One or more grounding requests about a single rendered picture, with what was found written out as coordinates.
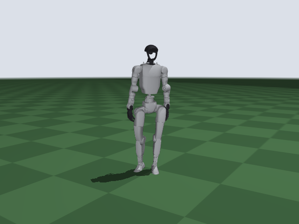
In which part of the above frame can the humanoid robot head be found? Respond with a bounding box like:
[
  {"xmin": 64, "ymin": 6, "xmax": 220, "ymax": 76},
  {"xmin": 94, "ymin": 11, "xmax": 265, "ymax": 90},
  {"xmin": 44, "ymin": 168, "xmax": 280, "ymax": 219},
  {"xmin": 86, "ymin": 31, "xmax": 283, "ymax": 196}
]
[{"xmin": 144, "ymin": 45, "xmax": 158, "ymax": 65}]

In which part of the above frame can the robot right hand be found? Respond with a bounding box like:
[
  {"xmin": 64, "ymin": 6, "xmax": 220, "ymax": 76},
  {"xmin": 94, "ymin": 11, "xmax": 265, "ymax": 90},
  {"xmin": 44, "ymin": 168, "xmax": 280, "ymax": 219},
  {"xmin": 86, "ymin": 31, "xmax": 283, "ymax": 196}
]
[{"xmin": 127, "ymin": 105, "xmax": 135, "ymax": 122}]

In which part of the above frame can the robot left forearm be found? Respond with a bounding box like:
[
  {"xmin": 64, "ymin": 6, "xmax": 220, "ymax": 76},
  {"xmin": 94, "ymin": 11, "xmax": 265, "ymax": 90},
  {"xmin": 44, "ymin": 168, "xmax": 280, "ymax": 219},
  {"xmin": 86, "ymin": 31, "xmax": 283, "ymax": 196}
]
[{"xmin": 163, "ymin": 90, "xmax": 170, "ymax": 107}]

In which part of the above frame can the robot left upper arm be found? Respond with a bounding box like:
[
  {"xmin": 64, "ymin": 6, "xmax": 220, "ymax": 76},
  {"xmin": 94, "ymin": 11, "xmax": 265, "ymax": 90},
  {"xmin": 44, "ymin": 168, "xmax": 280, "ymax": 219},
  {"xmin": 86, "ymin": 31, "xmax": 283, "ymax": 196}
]
[{"xmin": 161, "ymin": 66, "xmax": 171, "ymax": 91}]

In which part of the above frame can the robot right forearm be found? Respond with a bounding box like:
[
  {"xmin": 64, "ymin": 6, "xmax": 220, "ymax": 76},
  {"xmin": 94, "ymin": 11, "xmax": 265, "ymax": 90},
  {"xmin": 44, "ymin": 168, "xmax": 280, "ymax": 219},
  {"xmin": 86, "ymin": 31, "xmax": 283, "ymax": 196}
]
[{"xmin": 127, "ymin": 85, "xmax": 135, "ymax": 109}]

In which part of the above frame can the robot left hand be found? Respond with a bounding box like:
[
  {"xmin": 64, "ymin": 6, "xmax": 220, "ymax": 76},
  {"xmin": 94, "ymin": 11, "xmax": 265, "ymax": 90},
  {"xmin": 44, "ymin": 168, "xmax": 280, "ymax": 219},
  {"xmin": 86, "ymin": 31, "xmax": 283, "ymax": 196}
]
[{"xmin": 165, "ymin": 104, "xmax": 170, "ymax": 120}]

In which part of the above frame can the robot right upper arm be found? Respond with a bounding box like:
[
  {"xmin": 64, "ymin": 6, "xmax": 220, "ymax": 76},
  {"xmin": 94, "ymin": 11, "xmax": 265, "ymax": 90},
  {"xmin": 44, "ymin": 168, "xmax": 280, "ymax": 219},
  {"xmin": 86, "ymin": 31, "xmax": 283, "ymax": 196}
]
[{"xmin": 131, "ymin": 65, "xmax": 142, "ymax": 92}]

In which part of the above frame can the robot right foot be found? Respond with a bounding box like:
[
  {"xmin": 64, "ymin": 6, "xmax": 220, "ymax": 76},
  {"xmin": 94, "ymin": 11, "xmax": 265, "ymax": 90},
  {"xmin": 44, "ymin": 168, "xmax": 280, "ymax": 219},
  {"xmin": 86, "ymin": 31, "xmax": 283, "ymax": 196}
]
[{"xmin": 134, "ymin": 162, "xmax": 145, "ymax": 172}]

